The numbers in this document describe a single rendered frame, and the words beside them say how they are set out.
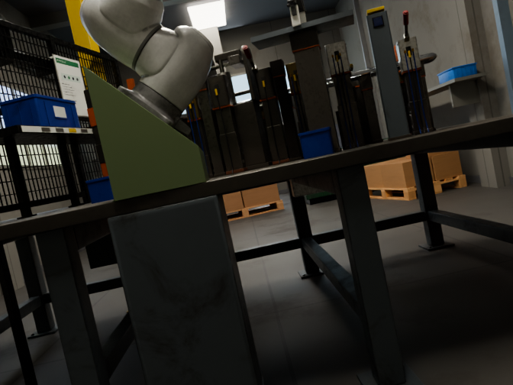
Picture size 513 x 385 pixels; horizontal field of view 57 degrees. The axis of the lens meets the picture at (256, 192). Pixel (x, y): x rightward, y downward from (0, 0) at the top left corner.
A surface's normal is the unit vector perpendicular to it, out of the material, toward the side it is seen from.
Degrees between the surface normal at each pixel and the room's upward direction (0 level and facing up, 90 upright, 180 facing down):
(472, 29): 90
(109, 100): 90
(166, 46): 83
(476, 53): 90
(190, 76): 112
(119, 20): 105
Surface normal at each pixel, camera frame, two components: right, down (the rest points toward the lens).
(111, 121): 0.07, 0.04
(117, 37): -0.13, 0.36
